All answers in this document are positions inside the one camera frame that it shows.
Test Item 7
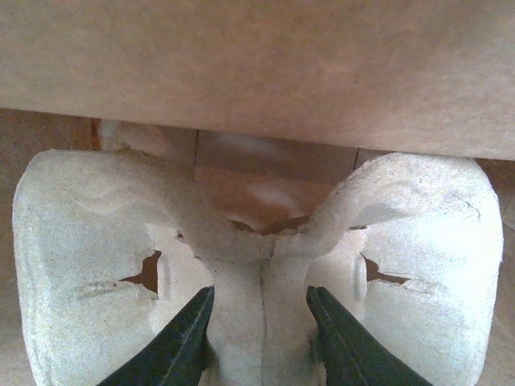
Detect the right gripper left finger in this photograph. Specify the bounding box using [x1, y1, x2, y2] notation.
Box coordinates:
[101, 286, 215, 386]

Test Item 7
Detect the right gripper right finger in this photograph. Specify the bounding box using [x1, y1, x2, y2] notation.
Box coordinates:
[306, 285, 429, 386]

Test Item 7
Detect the brown paper bag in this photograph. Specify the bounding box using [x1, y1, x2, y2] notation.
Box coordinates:
[0, 0, 515, 386]

